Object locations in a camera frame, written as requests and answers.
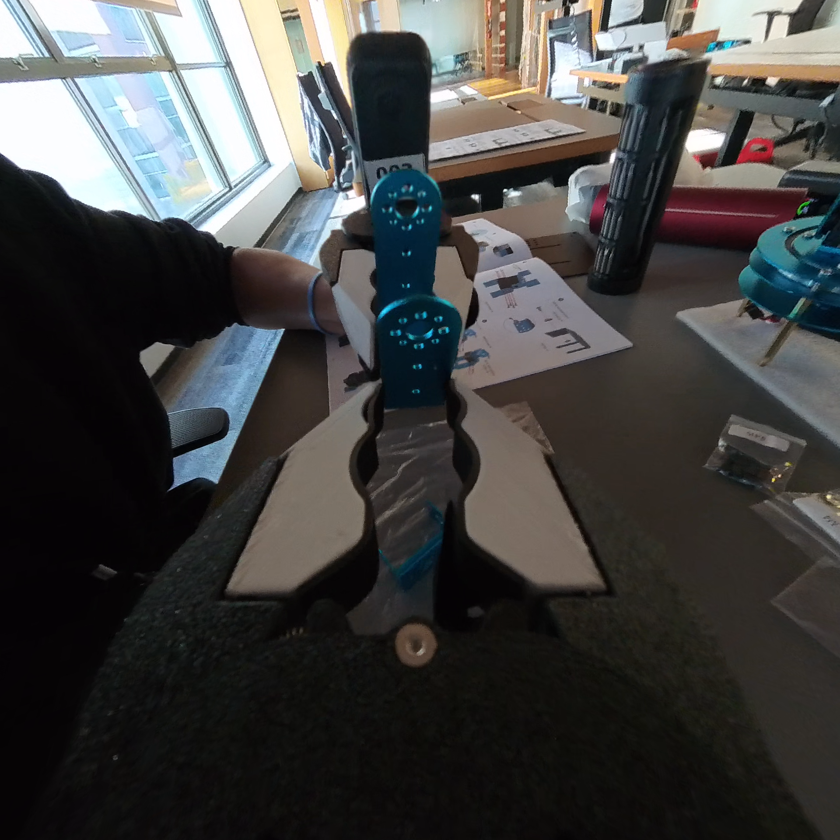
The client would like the person's left forearm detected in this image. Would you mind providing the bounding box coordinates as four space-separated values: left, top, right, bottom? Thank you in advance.
131 216 347 339

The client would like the red round object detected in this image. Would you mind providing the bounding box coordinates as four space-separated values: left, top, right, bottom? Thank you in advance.
587 184 809 251

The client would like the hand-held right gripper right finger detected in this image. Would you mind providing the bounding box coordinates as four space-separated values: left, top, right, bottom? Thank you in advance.
440 382 608 632

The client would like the assembly instruction manual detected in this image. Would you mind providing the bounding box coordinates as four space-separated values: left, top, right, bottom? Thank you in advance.
324 219 635 409

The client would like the flat brown cardboard box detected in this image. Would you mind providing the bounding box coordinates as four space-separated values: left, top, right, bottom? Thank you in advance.
428 90 560 142

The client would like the chair with plaid cloth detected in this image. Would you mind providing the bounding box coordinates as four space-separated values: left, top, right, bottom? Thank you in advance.
296 61 359 193

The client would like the dark grey desk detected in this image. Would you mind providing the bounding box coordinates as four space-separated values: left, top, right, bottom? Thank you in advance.
209 190 840 840

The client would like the teal metal U bracket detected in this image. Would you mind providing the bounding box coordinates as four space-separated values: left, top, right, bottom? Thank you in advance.
369 171 462 410

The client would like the white plastic wrap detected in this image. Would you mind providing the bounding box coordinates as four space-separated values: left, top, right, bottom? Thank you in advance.
564 150 722 225

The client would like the tall glass window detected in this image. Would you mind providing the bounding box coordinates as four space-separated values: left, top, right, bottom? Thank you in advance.
0 0 271 221

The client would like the blue wristband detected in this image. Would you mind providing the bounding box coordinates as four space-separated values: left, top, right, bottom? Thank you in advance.
306 271 331 334

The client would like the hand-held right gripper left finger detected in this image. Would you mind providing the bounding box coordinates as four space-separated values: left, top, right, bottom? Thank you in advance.
223 382 386 636

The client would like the small teal metal bracket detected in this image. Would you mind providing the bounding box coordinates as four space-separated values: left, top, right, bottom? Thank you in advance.
377 502 447 589

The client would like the pile of small hardware bags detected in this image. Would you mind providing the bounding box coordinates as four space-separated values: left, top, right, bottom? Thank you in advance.
701 413 840 659

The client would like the teal robot assembly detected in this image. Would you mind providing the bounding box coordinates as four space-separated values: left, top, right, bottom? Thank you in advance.
737 196 840 369

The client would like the white foam sheet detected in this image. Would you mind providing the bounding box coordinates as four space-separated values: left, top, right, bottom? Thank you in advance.
675 294 840 451

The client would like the white paper sheet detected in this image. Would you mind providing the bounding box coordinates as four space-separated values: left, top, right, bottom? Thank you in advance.
428 120 586 163

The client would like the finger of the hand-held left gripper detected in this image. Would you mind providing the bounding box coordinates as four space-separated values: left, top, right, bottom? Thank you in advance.
329 251 382 382
433 244 475 332

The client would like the black ribbed cylinder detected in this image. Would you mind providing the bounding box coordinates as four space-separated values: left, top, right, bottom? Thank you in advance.
586 55 710 297

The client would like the wood-edged background desk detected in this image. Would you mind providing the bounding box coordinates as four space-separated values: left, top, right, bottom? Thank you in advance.
570 26 840 166

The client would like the large clear plastic bag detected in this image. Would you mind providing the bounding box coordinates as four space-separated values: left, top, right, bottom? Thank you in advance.
364 398 556 632

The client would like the grey mesh chair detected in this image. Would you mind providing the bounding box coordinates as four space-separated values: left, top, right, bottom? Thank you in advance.
166 405 232 500

